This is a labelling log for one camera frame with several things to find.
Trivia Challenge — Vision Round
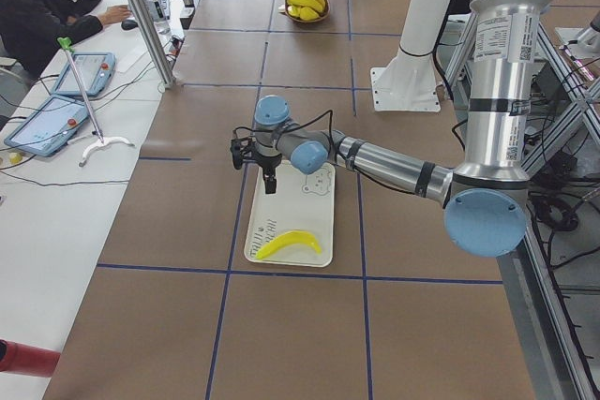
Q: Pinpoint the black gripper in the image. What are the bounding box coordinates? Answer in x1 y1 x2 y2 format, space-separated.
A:
230 135 282 194

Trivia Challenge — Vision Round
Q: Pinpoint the yellow banana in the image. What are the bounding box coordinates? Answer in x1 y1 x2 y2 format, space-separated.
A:
287 0 326 14
255 230 322 260

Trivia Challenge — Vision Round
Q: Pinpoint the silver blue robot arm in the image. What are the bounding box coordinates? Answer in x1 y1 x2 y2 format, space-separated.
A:
230 0 552 258

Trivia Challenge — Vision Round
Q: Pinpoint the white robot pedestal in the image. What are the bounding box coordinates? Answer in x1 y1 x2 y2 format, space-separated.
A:
370 0 450 112

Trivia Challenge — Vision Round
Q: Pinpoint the red fire extinguisher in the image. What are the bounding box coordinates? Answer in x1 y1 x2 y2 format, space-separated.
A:
0 340 61 378

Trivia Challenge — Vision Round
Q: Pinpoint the person in black jacket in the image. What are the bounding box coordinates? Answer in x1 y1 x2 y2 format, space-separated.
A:
1 0 103 78

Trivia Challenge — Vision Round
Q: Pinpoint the blue teach pendant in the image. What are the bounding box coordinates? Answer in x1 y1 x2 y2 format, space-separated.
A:
4 95 89 157
51 52 116 98

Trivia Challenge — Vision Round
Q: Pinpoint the brown wicker basket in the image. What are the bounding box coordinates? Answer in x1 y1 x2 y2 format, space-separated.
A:
280 0 330 23

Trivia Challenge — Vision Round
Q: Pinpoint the aluminium frame post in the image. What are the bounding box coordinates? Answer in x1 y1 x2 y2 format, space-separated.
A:
127 0 185 89

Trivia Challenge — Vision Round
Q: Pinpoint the white rectangular bear tray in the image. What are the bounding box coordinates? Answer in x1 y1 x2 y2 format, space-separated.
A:
244 160 336 268

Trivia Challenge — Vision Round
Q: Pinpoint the yellow curved fruit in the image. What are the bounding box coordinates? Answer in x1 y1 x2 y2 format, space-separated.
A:
287 5 321 22

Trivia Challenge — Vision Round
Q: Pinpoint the far blue teach pendant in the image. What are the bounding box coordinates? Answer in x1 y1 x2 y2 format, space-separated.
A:
51 52 116 98

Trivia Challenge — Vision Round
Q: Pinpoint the near blue teach pendant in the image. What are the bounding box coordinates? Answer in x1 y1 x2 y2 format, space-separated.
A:
4 95 89 157

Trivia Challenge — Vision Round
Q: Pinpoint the black computer mouse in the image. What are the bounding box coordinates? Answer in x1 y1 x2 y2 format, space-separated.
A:
121 19 138 31

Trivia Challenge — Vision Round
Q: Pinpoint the person's hand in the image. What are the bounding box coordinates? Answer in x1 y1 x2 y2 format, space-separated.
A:
97 5 131 26

